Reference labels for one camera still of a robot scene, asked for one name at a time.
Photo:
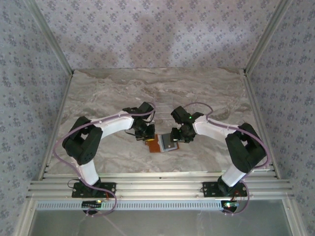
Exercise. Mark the brown leather card holder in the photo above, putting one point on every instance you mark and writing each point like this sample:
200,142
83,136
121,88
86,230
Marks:
153,147

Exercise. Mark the grey credit card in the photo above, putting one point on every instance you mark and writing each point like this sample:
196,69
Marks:
169,144

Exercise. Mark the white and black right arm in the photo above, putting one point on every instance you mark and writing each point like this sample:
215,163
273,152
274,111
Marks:
214,129

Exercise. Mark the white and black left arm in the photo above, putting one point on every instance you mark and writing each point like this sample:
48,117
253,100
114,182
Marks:
110,127

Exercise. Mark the clear plastic sleeve strip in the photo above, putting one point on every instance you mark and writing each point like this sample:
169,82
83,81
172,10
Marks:
163,109

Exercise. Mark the small circuit board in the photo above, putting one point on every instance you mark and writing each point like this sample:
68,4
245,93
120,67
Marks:
230,204
91,204

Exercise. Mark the grey metal sheet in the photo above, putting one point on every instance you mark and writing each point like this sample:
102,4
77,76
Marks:
172,223

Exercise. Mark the floral fabric backdrop panel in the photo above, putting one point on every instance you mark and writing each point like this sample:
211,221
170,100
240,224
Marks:
19,98
295,98
157,37

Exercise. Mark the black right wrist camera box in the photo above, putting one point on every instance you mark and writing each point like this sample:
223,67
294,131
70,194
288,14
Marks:
180,114

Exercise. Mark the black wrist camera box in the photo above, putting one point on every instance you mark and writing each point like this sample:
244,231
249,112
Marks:
180,114
146,108

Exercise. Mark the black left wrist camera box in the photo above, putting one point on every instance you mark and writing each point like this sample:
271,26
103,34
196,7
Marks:
146,108

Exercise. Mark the wide aluminium mounting rail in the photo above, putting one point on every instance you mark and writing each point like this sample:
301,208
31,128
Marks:
160,186

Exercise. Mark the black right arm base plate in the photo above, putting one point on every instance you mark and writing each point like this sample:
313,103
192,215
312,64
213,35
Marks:
209,188

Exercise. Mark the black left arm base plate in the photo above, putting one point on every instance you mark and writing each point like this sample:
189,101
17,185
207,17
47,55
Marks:
108,188

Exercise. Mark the aluminium table side rail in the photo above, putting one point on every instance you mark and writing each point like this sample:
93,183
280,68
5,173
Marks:
61,108
256,108

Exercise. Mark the aluminium frame post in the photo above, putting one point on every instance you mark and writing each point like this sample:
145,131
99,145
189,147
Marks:
53,39
267,39

